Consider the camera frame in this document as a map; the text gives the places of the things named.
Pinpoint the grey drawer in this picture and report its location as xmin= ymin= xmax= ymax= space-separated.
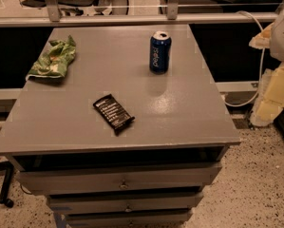
xmin=66 ymin=209 xmax=192 ymax=228
xmin=48 ymin=192 xmax=203 ymax=215
xmin=16 ymin=162 xmax=221 ymax=195

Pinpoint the grey metal rail frame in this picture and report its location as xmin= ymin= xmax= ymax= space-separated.
xmin=0 ymin=0 xmax=284 ymax=27

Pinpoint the blue pepsi can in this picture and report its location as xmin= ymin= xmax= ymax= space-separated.
xmin=149 ymin=31 xmax=172 ymax=74

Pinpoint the top grey drawer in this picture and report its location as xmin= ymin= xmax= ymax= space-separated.
xmin=16 ymin=162 xmax=221 ymax=195

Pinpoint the green chip bag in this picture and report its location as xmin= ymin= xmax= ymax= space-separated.
xmin=26 ymin=35 xmax=76 ymax=80

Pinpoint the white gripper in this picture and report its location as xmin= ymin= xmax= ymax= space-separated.
xmin=249 ymin=10 xmax=284 ymax=126

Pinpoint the middle grey drawer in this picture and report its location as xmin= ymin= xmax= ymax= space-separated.
xmin=48 ymin=192 xmax=203 ymax=215

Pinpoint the black snack bar wrapper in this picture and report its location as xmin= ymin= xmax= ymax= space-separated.
xmin=93 ymin=94 xmax=135 ymax=135

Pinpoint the grey drawer cabinet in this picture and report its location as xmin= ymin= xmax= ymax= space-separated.
xmin=0 ymin=25 xmax=239 ymax=228

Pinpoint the black office chair base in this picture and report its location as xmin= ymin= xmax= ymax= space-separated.
xmin=0 ymin=161 xmax=14 ymax=208

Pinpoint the bottom grey drawer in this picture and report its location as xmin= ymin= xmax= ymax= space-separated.
xmin=66 ymin=209 xmax=192 ymax=228

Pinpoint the white cable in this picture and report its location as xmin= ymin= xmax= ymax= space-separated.
xmin=223 ymin=10 xmax=267 ymax=108

